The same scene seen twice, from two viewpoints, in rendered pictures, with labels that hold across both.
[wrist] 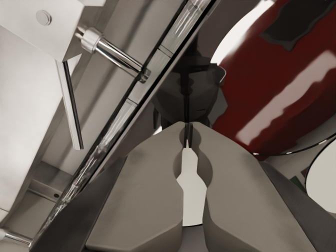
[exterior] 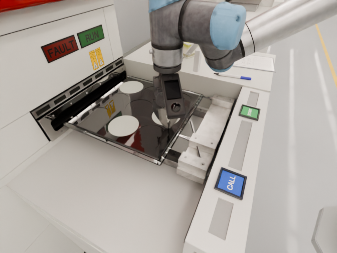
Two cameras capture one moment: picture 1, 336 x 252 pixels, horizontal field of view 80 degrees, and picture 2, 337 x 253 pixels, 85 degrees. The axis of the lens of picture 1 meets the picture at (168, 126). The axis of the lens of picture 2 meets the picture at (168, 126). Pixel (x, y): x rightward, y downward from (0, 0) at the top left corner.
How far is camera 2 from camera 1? 0.47 m
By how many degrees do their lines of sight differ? 17
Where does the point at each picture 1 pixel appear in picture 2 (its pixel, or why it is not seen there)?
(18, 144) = (206, 120)
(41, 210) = (206, 104)
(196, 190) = not seen: hidden behind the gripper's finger
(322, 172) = (135, 123)
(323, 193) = (133, 119)
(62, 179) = (200, 114)
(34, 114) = (202, 127)
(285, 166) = (144, 123)
